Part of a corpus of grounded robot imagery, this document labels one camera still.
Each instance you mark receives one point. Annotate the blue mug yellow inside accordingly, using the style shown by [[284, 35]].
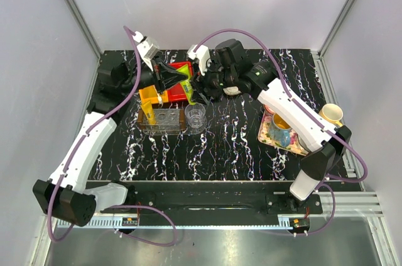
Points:
[[279, 131]]

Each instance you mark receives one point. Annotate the red plastic bin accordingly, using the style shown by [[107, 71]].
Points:
[[176, 93]]

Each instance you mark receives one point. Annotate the floral rectangular tray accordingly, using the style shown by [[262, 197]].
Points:
[[263, 137]]

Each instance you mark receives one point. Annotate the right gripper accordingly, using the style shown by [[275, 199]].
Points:
[[203, 82]]

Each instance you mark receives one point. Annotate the clear acrylic toothbrush holder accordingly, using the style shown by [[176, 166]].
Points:
[[168, 121]]

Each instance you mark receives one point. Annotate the yellow toothpaste tube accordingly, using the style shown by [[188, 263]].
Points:
[[148, 112]]

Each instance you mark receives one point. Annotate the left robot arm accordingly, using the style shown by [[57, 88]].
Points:
[[64, 194]]

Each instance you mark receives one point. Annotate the orange plastic bin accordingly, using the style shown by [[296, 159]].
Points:
[[149, 94]]

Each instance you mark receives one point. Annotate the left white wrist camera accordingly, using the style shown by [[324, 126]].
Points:
[[147, 47]]

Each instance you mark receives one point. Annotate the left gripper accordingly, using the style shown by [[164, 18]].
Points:
[[161, 72]]

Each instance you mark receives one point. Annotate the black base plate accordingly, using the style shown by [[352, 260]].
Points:
[[207, 200]]

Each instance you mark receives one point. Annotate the clear plastic cup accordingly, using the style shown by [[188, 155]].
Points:
[[195, 115]]

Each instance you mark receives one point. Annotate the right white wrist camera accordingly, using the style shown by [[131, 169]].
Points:
[[201, 55]]

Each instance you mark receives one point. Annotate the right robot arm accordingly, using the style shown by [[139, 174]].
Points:
[[230, 66]]

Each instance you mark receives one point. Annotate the green toothpaste tube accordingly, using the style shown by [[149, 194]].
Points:
[[185, 84]]

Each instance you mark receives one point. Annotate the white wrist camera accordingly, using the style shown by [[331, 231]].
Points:
[[201, 55], [147, 47]]

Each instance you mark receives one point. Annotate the white toothbrush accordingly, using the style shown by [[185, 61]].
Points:
[[160, 99]]

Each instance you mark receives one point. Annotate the grey speckled soap dish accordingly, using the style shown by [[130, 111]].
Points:
[[232, 91]]

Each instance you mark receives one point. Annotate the red patterned bowl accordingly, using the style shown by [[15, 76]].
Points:
[[268, 109]]

